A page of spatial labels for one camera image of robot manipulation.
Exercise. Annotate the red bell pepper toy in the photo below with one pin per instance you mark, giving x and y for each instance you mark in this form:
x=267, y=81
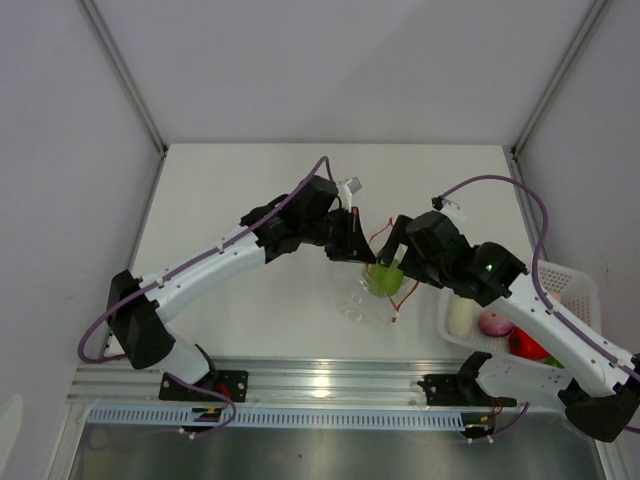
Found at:
x=524, y=346

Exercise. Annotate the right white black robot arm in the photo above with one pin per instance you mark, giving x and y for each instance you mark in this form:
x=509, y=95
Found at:
x=488, y=276

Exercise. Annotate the clear orange zip top bag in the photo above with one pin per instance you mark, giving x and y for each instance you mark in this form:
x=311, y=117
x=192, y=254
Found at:
x=357, y=304

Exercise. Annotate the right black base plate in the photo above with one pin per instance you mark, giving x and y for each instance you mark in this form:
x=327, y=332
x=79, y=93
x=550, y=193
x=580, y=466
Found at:
x=454, y=390

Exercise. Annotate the white daikon radish toy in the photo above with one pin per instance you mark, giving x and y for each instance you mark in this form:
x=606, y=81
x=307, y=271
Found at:
x=460, y=317

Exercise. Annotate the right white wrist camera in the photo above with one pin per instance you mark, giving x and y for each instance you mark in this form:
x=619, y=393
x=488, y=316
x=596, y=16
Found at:
x=448, y=208

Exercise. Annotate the white perforated plastic basket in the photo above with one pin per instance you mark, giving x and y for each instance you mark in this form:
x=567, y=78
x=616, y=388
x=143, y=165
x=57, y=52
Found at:
x=564, y=329

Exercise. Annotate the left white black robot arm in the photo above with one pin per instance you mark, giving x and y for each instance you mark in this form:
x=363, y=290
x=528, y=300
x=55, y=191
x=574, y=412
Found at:
x=142, y=308

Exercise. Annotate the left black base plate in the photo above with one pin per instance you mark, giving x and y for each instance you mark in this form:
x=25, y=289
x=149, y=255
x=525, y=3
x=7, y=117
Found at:
x=232, y=384

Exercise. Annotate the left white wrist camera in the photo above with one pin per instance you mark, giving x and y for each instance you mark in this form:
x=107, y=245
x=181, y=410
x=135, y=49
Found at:
x=347, y=189

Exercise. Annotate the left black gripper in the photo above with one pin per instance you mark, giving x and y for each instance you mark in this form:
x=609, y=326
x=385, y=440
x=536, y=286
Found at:
x=354, y=245

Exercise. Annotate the white slotted cable duct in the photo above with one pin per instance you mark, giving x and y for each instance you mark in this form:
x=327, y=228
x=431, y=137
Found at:
x=262, y=417

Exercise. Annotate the right aluminium frame post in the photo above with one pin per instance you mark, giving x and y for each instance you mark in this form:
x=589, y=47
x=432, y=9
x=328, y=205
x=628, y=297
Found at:
x=579, y=42

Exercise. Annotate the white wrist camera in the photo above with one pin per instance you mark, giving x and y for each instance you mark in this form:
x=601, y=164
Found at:
x=347, y=189
x=448, y=208

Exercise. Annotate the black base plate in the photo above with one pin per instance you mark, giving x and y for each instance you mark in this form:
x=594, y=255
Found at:
x=454, y=390
x=232, y=384

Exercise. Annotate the aluminium mounting rail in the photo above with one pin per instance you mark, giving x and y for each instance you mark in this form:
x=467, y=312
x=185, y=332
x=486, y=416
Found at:
x=279, y=383

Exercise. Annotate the aluminium frame post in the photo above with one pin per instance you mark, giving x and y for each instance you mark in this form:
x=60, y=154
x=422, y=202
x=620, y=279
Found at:
x=579, y=42
x=112, y=54

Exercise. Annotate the left aluminium frame post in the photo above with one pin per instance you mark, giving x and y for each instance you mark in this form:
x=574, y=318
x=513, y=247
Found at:
x=112, y=54

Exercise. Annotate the green cabbage toy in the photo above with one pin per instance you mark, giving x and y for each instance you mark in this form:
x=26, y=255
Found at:
x=384, y=281

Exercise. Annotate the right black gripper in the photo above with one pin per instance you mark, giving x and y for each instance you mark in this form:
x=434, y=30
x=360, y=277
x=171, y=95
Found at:
x=397, y=237

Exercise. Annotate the purple onion toy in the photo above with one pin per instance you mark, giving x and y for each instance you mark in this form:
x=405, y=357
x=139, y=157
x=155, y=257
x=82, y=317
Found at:
x=494, y=325

